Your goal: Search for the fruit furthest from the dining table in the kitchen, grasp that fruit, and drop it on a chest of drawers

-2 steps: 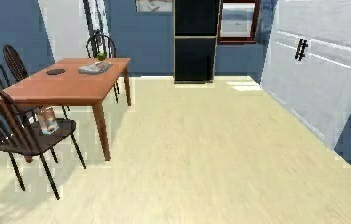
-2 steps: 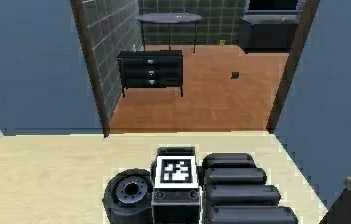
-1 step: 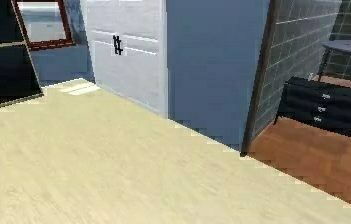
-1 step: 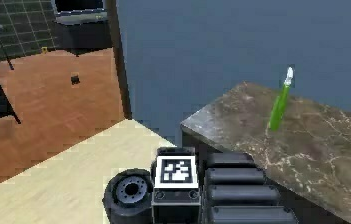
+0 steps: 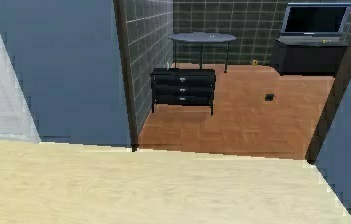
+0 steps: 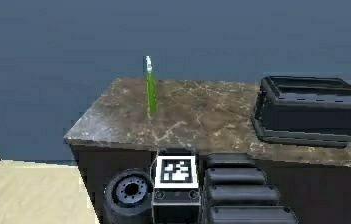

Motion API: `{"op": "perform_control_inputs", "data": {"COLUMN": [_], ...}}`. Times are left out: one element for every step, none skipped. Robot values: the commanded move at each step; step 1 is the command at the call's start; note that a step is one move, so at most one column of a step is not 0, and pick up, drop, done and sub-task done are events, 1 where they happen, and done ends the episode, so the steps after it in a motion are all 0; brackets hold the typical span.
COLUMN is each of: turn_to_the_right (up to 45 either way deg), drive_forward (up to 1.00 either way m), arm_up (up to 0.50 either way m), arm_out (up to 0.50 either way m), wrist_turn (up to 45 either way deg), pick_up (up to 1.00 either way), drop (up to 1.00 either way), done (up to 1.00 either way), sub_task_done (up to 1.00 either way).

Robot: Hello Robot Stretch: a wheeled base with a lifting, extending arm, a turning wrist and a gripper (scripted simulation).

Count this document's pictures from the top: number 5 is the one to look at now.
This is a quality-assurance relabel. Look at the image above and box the black chest of drawers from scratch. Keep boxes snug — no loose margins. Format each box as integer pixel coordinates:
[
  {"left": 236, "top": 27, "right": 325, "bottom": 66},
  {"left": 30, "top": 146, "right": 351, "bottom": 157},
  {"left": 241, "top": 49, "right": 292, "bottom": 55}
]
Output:
[{"left": 150, "top": 67, "right": 217, "bottom": 117}]

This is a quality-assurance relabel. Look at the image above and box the grey round table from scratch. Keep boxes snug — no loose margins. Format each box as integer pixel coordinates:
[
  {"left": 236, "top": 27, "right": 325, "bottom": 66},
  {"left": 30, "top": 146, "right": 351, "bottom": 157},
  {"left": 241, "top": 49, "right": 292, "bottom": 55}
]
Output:
[{"left": 168, "top": 31, "right": 237, "bottom": 74}]

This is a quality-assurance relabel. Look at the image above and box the black television stand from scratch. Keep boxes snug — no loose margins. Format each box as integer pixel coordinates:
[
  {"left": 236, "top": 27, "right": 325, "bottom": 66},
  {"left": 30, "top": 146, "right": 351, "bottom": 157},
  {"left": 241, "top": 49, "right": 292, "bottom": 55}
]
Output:
[{"left": 270, "top": 38, "right": 349, "bottom": 76}]

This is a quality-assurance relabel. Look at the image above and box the grey television set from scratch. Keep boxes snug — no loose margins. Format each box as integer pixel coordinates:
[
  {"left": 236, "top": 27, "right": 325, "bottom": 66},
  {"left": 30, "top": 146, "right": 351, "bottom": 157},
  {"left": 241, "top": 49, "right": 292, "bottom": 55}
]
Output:
[{"left": 278, "top": 2, "right": 351, "bottom": 44}]

